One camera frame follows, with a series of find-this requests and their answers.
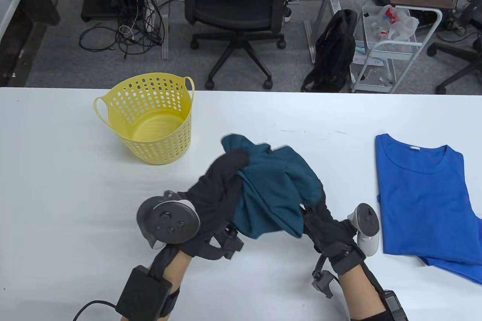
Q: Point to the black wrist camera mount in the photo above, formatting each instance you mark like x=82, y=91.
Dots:
x=231, y=245
x=324, y=285

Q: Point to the black sensor box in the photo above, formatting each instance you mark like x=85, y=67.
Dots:
x=141, y=294

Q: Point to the grey metal desk frame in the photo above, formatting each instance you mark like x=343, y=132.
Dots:
x=324, y=1

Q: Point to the person's right hand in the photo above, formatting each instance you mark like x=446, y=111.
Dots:
x=327, y=230

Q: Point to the grey metal desk leg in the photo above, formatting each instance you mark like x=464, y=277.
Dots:
x=165, y=46

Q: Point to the person's right forearm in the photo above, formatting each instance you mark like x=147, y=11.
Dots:
x=357, y=294

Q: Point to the white utility cart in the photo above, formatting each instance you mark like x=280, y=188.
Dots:
x=395, y=54

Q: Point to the white power strip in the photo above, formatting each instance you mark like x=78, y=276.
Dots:
x=152, y=8

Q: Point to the person's left hand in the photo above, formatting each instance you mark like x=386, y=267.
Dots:
x=214, y=193

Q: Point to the yellow perforated laundry basket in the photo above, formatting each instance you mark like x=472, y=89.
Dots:
x=150, y=133

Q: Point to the black swivel chair base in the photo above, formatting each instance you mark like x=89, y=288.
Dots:
x=463, y=55

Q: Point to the grey handheld controller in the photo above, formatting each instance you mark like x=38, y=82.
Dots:
x=169, y=219
x=367, y=219

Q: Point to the white plastic bag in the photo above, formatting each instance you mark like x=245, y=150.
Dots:
x=404, y=25

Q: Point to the black backpack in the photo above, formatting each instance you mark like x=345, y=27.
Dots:
x=335, y=50

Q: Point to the black office chair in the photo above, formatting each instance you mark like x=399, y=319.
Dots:
x=233, y=8

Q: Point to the dark brown desk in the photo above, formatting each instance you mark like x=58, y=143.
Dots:
x=43, y=5

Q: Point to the blue clothes shirt white tag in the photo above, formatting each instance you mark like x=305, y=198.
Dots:
x=421, y=204

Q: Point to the dark green clothes garment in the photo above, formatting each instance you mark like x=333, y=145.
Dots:
x=271, y=193

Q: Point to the black mesh wrist bracket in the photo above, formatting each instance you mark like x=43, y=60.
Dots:
x=395, y=308

